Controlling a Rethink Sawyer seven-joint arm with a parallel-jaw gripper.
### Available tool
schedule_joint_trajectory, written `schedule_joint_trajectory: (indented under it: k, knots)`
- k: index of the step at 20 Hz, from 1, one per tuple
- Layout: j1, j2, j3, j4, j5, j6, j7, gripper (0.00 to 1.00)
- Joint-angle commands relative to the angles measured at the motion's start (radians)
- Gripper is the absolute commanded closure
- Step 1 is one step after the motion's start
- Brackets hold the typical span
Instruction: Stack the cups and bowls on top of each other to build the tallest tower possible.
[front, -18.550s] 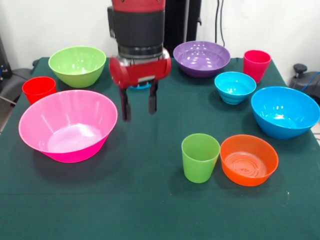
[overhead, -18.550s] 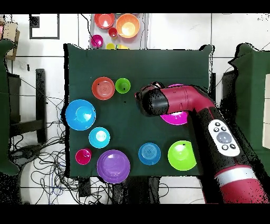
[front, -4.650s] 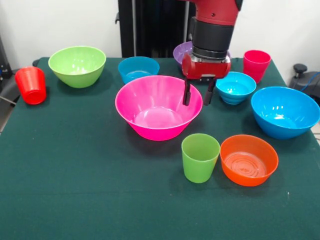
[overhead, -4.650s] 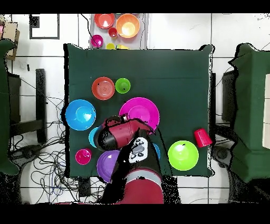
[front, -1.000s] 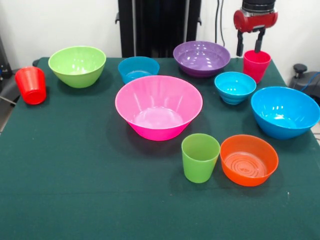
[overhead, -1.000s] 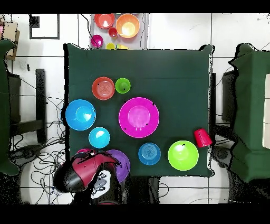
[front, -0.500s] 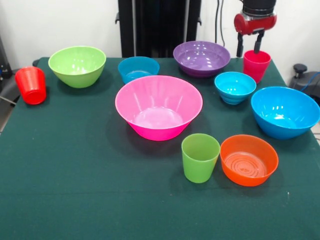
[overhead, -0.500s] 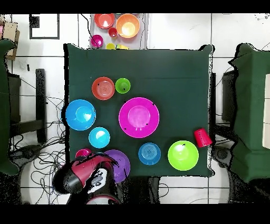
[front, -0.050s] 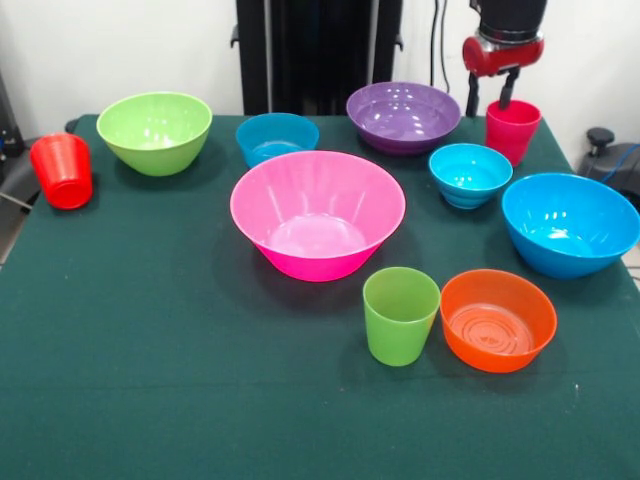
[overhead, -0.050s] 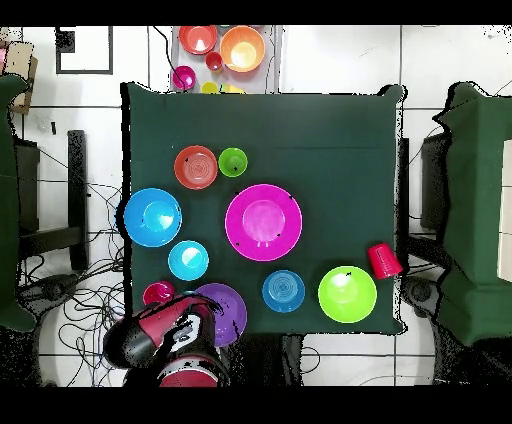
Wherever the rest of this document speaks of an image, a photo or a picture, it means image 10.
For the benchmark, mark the blue straight-sided bowl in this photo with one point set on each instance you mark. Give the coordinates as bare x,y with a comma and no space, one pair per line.
283,291

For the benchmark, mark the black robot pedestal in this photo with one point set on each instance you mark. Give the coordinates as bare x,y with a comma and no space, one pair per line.
264,360

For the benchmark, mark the lime green bowl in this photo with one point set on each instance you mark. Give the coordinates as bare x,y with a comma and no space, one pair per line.
347,294

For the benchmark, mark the green cup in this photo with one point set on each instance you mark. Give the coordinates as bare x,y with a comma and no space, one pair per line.
232,162

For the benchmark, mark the black square frame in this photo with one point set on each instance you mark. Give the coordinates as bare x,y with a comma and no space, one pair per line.
84,72

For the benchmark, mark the light orange bowl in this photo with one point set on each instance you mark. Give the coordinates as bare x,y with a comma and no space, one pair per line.
242,50

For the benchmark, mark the red ribbed cup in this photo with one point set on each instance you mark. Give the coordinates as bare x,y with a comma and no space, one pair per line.
384,262

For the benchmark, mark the large pink bowl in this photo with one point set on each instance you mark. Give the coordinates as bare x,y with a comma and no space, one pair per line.
264,222

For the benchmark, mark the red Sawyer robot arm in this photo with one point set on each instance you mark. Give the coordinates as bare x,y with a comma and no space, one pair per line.
160,324

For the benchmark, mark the black bench frame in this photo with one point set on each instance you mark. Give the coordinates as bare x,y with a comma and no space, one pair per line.
76,180

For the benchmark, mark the grey tray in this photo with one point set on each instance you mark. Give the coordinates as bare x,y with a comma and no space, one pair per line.
272,80

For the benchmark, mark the large blue bowl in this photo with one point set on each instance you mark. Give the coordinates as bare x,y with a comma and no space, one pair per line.
152,218

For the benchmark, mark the magenta cup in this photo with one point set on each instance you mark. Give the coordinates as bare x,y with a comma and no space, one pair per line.
184,78

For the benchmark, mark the crimson cup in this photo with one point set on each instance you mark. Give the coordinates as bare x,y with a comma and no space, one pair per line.
158,291

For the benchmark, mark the cardboard box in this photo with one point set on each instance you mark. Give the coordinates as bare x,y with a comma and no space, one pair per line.
20,64

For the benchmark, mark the purple bowl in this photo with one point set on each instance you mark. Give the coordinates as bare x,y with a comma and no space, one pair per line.
234,308

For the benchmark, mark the yellow cup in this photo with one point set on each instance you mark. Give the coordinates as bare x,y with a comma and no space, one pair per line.
209,88

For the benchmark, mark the small red cup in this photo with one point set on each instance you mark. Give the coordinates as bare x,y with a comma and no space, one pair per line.
214,60

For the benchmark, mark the red-orange bowl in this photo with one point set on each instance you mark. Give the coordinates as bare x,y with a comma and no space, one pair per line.
198,39

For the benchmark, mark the dark green table cloth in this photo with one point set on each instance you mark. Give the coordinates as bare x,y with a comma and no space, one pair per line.
476,180
8,200
320,128

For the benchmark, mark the small cyan ribbed bowl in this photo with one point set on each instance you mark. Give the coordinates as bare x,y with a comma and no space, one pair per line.
188,260

